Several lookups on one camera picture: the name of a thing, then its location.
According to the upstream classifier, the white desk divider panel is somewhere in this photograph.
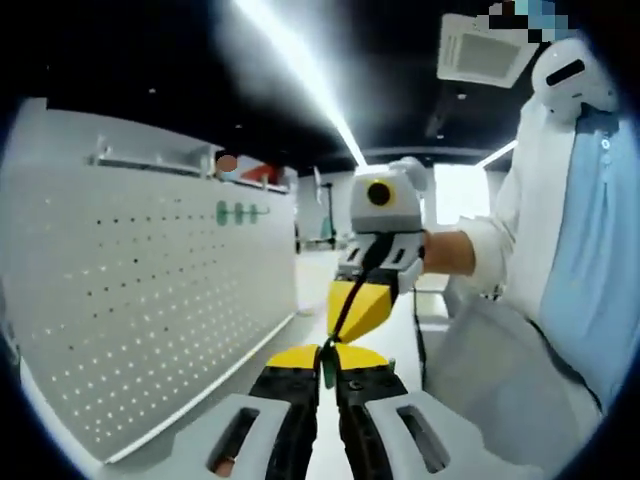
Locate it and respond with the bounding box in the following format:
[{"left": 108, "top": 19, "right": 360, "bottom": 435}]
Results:
[{"left": 14, "top": 97, "right": 294, "bottom": 194}]

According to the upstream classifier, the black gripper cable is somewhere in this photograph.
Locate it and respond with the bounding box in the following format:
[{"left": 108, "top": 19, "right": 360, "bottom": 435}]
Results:
[{"left": 411, "top": 286, "right": 430, "bottom": 396}]

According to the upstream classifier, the red sign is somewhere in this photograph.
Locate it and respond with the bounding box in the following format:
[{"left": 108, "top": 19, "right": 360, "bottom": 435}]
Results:
[{"left": 239, "top": 163, "right": 282, "bottom": 187}]

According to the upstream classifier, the white worn chest device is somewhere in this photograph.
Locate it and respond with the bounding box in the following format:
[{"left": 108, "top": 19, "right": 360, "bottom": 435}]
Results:
[{"left": 530, "top": 38, "right": 619, "bottom": 124}]

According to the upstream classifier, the black kick scooter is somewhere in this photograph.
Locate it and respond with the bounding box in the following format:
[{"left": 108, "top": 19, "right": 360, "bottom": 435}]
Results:
[{"left": 316, "top": 180, "right": 341, "bottom": 248}]

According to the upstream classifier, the ceiling light strip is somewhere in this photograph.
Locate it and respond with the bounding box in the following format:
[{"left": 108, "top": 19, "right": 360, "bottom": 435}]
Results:
[{"left": 232, "top": 0, "right": 370, "bottom": 167}]

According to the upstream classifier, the person's right hand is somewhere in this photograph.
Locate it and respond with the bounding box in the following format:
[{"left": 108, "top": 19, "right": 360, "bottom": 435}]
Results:
[{"left": 422, "top": 229, "right": 476, "bottom": 277}]

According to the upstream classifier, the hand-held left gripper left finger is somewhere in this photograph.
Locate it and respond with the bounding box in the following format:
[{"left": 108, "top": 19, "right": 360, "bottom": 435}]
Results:
[{"left": 169, "top": 343, "right": 321, "bottom": 480}]

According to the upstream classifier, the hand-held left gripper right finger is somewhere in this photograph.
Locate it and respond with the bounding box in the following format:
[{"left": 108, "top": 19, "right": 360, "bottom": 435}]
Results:
[{"left": 334, "top": 344, "right": 501, "bottom": 480}]

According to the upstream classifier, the ceiling air conditioner unit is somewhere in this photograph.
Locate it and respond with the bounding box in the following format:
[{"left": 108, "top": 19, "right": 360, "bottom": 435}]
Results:
[{"left": 436, "top": 12, "right": 544, "bottom": 90}]

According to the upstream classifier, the white perforated mounting plate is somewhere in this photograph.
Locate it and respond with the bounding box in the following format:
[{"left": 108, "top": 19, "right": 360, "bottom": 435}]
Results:
[{"left": 0, "top": 159, "right": 300, "bottom": 466}]

